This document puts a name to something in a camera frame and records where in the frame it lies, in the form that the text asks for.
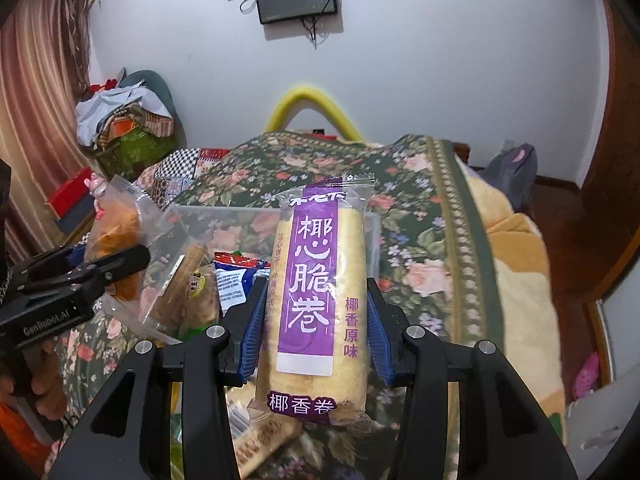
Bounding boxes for white plastic bag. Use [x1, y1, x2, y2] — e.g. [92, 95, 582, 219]
[564, 367, 640, 463]

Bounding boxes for clear plastic container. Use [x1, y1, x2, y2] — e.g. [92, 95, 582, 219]
[167, 204, 382, 286]

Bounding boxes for purple label roll packet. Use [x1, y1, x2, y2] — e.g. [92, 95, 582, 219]
[247, 172, 377, 432]

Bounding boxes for clear bread packet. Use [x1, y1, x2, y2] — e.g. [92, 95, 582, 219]
[82, 175, 173, 313]

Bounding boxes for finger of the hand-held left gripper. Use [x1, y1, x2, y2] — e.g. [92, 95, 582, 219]
[20, 245, 98, 278]
[64, 244, 152, 292]

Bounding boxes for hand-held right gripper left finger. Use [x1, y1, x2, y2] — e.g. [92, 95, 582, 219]
[47, 276, 271, 480]

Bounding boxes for green patterned bag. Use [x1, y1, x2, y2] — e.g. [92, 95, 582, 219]
[96, 130, 177, 183]

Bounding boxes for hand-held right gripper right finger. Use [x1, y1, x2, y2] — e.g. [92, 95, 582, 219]
[366, 276, 582, 480]

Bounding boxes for pink slipper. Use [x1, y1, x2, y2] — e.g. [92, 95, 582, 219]
[571, 351, 602, 400]

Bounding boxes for red box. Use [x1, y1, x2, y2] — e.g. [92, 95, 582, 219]
[44, 169, 103, 218]

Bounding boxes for pile of clothes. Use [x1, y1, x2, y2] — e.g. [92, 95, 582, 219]
[74, 67, 178, 153]

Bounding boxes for blue white snack packet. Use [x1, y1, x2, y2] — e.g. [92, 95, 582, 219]
[212, 251, 272, 313]

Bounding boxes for black monitor cable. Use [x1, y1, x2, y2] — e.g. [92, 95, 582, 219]
[299, 14, 326, 42]

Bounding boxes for clear biscuit packet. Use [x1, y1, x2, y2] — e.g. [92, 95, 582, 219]
[137, 242, 222, 338]

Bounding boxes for wooden wardrobe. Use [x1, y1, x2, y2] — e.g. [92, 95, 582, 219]
[575, 0, 640, 311]

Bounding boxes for floral blanket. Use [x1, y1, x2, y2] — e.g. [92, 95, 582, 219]
[50, 131, 503, 480]

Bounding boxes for checkered patchwork quilt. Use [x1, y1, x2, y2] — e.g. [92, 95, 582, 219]
[137, 146, 233, 208]

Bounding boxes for yellow foam tube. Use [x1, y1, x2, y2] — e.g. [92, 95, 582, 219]
[264, 84, 363, 143]

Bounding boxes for brown cracker packet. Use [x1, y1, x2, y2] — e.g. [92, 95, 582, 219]
[224, 387, 303, 478]

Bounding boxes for striped pink curtain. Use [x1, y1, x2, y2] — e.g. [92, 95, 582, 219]
[0, 0, 103, 261]

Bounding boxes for beige plush blanket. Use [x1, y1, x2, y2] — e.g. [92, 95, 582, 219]
[457, 159, 568, 443]

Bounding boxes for person's left hand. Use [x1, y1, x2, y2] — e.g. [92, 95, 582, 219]
[27, 337, 68, 413]

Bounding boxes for green snack packet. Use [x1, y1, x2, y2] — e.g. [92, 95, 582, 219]
[177, 321, 216, 343]

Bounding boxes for grey bag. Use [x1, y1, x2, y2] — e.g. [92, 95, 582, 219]
[481, 141, 540, 213]

